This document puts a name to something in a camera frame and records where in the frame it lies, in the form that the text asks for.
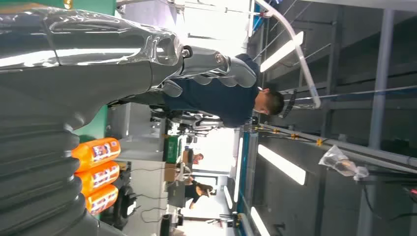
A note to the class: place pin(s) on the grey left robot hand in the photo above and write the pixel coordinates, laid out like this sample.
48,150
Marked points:
81,81

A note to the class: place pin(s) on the orange drink bottle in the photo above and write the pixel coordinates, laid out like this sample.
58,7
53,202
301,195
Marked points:
94,153
97,177
102,199

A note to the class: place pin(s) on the green plastic crate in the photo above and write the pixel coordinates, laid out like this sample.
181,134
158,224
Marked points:
172,150

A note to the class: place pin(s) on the brown cardboard box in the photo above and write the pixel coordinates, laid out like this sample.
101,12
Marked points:
170,172

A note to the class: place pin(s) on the black wheel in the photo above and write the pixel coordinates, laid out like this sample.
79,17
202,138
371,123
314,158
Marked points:
122,205

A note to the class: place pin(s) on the person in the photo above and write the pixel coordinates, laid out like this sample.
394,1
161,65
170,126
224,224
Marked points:
221,101
197,158
192,192

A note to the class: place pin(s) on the long ceiling light panel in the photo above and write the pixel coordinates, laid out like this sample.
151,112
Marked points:
281,52
238,169
228,197
259,223
281,164

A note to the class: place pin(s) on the white curved pipe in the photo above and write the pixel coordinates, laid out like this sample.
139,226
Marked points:
313,91

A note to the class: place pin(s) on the clear plastic bag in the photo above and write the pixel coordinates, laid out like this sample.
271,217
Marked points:
338,163

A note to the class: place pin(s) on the grey metal column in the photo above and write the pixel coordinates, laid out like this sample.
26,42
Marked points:
381,81

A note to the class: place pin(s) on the blue metal frame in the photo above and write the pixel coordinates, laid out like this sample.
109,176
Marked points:
242,195

